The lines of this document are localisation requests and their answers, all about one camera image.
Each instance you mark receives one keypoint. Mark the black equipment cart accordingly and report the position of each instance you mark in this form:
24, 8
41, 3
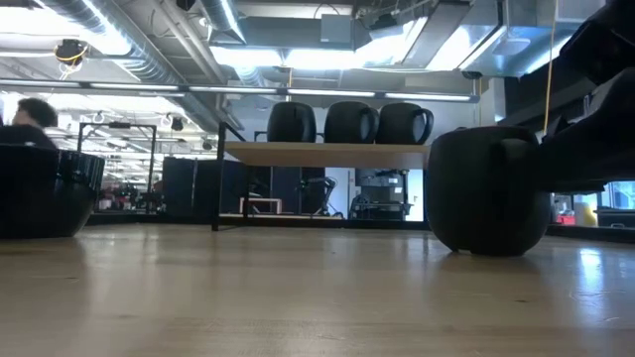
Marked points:
382, 193

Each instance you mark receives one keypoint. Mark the red box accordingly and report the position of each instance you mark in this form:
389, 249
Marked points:
565, 219

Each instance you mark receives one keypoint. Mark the black mug red inside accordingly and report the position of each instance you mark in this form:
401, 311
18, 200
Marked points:
471, 198

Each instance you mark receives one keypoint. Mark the wooden shelf with metal legs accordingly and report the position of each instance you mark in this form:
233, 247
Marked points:
322, 154

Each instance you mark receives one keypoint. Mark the black metal rack frame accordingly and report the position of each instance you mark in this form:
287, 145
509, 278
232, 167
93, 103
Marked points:
151, 163

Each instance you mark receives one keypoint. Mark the all black mug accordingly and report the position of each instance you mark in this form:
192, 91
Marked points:
39, 198

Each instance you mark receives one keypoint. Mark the person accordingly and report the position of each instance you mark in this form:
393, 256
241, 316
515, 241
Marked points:
35, 113

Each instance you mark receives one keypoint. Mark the white bench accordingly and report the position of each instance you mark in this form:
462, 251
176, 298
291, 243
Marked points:
260, 201

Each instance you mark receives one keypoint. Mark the black aluminium table frame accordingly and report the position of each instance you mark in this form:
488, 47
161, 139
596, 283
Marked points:
347, 224

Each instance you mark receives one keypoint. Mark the black mug yellow inside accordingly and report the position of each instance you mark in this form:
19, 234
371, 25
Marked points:
347, 123

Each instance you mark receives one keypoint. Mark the cream cylinder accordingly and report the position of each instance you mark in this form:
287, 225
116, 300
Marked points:
586, 215

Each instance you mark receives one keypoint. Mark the long ceiling light strip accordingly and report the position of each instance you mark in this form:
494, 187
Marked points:
233, 90

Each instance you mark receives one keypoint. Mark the black mug green inside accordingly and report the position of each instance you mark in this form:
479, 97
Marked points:
399, 124

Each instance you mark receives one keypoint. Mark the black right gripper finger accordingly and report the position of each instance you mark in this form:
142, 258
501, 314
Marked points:
590, 158

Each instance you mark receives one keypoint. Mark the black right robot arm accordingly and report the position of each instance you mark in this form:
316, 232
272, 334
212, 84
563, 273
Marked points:
610, 35

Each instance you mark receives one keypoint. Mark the silver spiral ventilation duct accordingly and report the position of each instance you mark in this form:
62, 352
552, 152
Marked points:
149, 64

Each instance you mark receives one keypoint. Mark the black partition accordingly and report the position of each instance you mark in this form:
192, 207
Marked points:
203, 188

